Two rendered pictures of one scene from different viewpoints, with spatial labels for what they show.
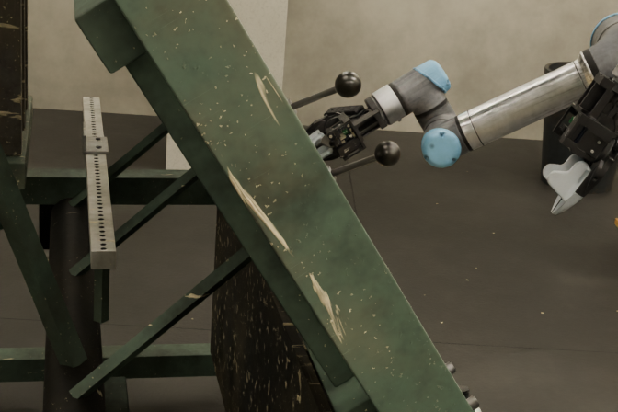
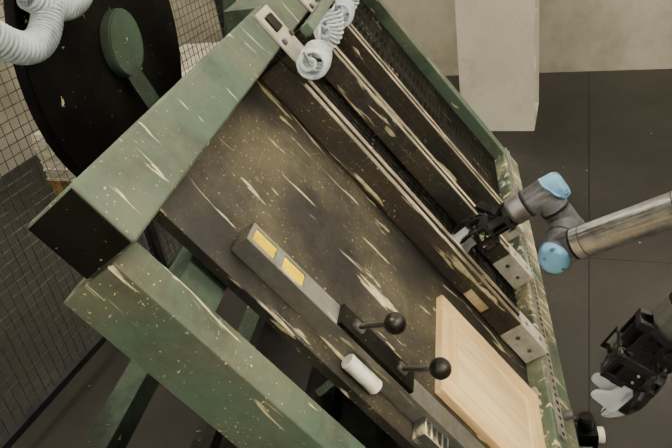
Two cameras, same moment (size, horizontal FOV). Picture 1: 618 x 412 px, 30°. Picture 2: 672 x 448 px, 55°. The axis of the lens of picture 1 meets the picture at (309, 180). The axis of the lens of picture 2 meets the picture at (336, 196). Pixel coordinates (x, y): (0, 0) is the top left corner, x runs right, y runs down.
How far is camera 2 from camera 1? 0.94 m
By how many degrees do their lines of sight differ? 26
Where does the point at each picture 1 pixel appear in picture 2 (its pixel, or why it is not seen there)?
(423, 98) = (545, 206)
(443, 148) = (554, 261)
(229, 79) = (234, 403)
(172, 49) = (181, 384)
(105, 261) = not seen: hidden behind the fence
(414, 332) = not seen: outside the picture
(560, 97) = (656, 226)
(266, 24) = (520, 23)
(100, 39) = not seen: hidden behind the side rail
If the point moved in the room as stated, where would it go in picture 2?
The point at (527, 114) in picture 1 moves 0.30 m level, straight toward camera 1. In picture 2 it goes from (626, 237) to (595, 320)
